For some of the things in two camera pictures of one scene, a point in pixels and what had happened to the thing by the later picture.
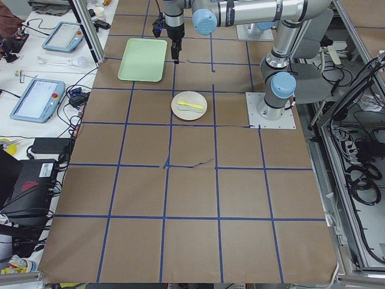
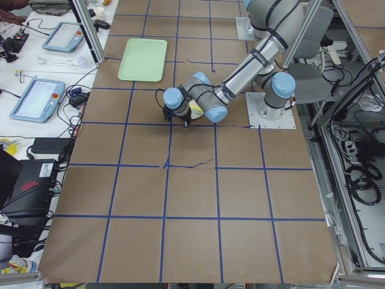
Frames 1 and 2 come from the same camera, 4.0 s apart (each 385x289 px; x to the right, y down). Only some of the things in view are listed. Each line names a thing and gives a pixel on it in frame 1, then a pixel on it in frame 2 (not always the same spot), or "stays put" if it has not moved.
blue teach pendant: [65, 37] stays put
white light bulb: [81, 62] stays put
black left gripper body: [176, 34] → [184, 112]
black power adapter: [53, 146] stays put
